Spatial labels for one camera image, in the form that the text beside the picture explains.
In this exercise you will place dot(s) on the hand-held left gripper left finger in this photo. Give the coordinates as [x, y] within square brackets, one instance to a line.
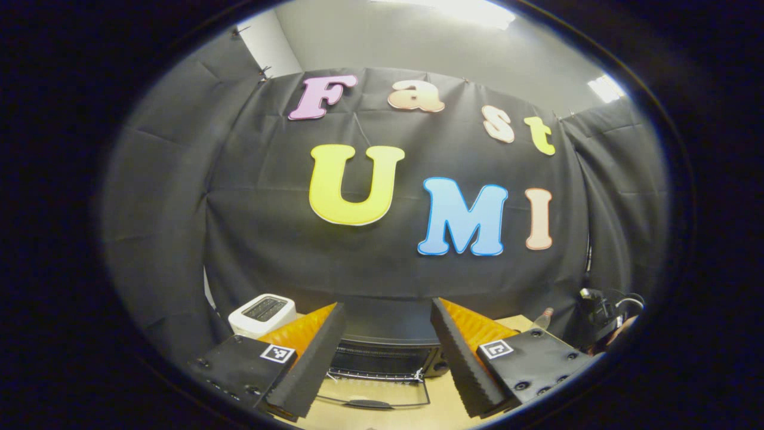
[310, 370]

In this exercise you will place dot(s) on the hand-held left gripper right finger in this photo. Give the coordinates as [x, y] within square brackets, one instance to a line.
[462, 364]

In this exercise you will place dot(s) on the black electric oven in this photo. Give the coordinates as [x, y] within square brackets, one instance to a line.
[382, 358]

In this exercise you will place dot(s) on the clear water bottle red label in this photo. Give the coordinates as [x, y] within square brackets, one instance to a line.
[543, 319]

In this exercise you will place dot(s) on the white toaster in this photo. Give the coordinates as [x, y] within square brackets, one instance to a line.
[262, 313]

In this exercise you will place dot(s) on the black backdrop cloth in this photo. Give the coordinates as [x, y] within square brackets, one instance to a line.
[268, 227]

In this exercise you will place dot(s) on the small ceiling light panel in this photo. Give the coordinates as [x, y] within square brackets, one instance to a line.
[606, 88]

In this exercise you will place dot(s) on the large ceiling light panel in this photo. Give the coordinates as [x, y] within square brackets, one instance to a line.
[459, 9]

